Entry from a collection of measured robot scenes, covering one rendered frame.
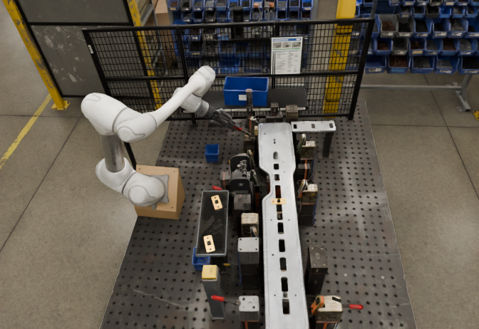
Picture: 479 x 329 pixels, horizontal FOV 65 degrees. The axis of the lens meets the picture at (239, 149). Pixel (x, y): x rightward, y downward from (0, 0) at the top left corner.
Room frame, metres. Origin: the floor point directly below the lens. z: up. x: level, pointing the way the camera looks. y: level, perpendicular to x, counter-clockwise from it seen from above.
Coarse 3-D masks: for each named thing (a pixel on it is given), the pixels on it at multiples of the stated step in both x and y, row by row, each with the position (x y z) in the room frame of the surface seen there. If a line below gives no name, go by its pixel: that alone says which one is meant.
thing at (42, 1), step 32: (32, 0) 3.54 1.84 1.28; (64, 0) 3.48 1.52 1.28; (96, 0) 3.43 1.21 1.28; (128, 0) 3.36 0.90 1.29; (32, 32) 3.55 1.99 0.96; (64, 32) 3.51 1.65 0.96; (128, 32) 3.41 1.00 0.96; (64, 64) 3.53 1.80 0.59; (128, 64) 3.44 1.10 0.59; (64, 96) 3.55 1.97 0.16; (128, 96) 3.45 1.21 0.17; (160, 96) 3.42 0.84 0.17
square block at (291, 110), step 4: (288, 108) 1.97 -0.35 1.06; (292, 108) 1.97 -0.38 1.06; (296, 108) 1.97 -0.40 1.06; (288, 112) 1.94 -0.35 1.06; (292, 112) 1.93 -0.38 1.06; (296, 112) 1.93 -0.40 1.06; (288, 116) 1.93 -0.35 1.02; (292, 116) 1.93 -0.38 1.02; (296, 116) 1.93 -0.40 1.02; (288, 120) 1.94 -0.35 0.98; (292, 120) 1.94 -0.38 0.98; (296, 120) 1.93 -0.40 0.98; (296, 128) 1.93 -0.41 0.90; (292, 132) 1.96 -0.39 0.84; (292, 136) 1.95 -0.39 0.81
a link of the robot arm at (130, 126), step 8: (120, 112) 1.28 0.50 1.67; (128, 112) 1.29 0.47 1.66; (136, 112) 1.32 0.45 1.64; (120, 120) 1.24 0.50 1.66; (128, 120) 1.24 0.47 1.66; (136, 120) 1.25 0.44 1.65; (144, 120) 1.27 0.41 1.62; (152, 120) 1.31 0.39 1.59; (120, 128) 1.20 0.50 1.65; (128, 128) 1.19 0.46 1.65; (136, 128) 1.21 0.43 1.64; (144, 128) 1.23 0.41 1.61; (152, 128) 1.28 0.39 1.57; (120, 136) 1.18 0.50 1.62; (128, 136) 1.18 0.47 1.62; (136, 136) 1.19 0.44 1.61; (144, 136) 1.22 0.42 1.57
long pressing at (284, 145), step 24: (264, 144) 1.70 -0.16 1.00; (288, 144) 1.69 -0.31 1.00; (264, 168) 1.49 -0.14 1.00; (288, 168) 1.48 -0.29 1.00; (288, 192) 1.30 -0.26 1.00; (264, 216) 1.14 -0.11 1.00; (288, 216) 1.14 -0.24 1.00; (264, 240) 1.00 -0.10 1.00; (288, 240) 0.99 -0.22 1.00; (264, 264) 0.87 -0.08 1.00; (288, 264) 0.86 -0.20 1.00; (264, 288) 0.75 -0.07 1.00; (288, 288) 0.74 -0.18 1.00
